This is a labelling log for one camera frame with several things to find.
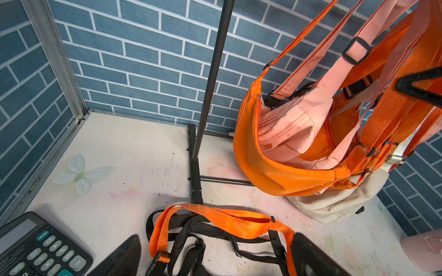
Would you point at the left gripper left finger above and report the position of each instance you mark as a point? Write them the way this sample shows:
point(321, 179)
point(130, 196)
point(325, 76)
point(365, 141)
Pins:
point(124, 261)

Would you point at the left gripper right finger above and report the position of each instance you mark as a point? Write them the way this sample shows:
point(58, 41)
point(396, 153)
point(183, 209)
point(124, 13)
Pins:
point(310, 260)

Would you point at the pink sling bag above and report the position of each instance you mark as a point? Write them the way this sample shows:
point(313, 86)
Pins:
point(287, 132)

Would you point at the beige sling bag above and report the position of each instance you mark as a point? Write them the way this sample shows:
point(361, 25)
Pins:
point(337, 205)

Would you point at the black calculator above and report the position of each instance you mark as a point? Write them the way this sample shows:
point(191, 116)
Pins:
point(31, 246)

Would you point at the pink pen cup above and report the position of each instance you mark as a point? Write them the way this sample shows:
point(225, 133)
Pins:
point(425, 250)

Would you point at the black clothes rack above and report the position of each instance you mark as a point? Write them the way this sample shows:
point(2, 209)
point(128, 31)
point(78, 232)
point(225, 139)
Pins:
point(195, 133)

